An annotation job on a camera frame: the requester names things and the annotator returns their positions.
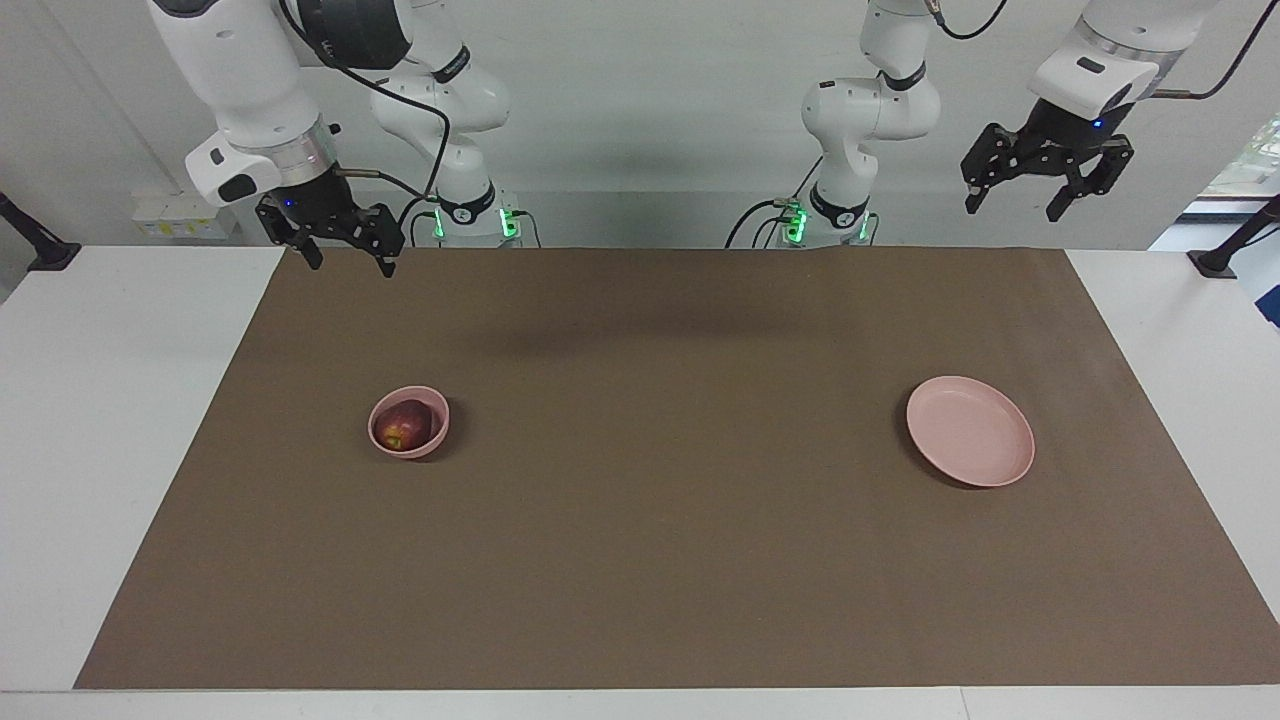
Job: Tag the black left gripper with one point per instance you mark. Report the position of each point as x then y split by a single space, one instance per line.
1060 138

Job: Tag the pink bowl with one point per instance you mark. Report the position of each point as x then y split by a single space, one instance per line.
430 447

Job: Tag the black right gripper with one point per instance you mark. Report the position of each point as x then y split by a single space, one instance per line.
320 202

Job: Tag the dark red apple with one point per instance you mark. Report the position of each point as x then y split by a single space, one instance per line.
405 422

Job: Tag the blue and white box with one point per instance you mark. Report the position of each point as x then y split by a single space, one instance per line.
1270 300

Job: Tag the brown table mat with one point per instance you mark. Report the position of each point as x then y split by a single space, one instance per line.
640 550

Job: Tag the black clamp stand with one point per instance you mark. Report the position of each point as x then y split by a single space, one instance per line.
50 257
1215 265

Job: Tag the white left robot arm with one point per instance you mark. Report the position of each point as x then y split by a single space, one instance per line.
870 110

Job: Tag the pink plate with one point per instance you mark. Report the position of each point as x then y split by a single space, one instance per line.
970 435

